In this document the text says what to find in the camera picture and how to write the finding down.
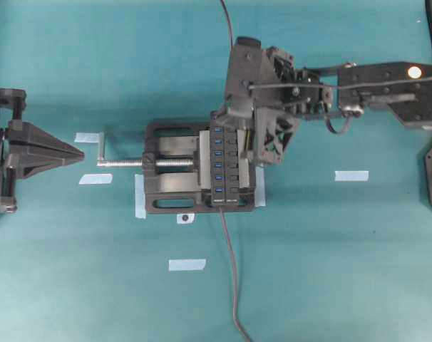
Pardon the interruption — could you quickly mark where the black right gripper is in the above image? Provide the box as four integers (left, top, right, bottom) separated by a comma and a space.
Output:
215, 45, 333, 165

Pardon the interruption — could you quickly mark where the blue tape strip under vise left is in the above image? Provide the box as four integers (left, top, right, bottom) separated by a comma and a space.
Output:
134, 174, 147, 219

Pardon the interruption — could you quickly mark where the blue tape strip right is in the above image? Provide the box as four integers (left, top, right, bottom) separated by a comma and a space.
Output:
334, 170, 369, 182

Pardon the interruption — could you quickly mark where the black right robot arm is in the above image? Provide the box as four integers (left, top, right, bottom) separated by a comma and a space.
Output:
211, 43, 432, 165

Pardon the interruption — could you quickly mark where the silver vise screw with handle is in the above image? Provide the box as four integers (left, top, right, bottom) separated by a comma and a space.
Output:
96, 132, 194, 167

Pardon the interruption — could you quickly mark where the white sticker with black dot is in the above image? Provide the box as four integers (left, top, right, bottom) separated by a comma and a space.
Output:
176, 213, 195, 224

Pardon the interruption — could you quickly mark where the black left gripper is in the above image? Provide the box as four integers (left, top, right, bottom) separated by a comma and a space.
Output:
0, 88, 85, 214

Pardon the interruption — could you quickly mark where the blue tape strip bottom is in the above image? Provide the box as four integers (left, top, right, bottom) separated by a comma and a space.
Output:
168, 259, 207, 271

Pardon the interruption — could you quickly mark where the black bench vise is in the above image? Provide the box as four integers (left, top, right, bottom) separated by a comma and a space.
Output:
142, 122, 256, 214

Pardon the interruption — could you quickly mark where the blue tape strip upper left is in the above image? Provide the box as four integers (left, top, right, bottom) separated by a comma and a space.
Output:
74, 133, 99, 143

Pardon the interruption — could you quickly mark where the black hub power cable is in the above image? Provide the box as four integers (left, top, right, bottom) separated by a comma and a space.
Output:
217, 207, 253, 342

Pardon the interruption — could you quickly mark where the black multi-port USB hub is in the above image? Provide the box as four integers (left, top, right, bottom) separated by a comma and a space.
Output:
210, 110, 240, 207

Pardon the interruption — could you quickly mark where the blue tape strip middle left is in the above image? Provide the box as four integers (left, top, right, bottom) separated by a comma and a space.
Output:
78, 173, 113, 185

